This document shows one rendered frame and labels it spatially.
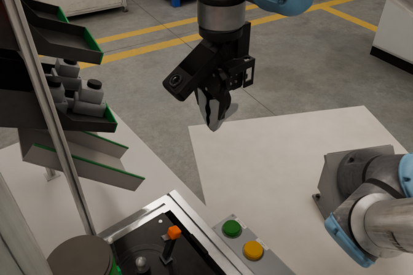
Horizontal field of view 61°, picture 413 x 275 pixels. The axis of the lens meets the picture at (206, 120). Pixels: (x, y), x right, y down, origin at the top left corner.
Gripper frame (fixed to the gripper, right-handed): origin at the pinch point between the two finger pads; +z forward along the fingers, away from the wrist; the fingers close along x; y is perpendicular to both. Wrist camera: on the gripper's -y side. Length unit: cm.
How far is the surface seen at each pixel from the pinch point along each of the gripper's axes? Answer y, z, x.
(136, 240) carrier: -17.6, 26.2, 4.1
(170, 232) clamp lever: -13.7, 16.3, -5.0
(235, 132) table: 34, 37, 28
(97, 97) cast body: -13.4, -1.4, 20.7
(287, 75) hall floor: 200, 123, 133
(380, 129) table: 76, 37, -3
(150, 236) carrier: -14.5, 26.2, 3.2
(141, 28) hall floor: 148, 123, 310
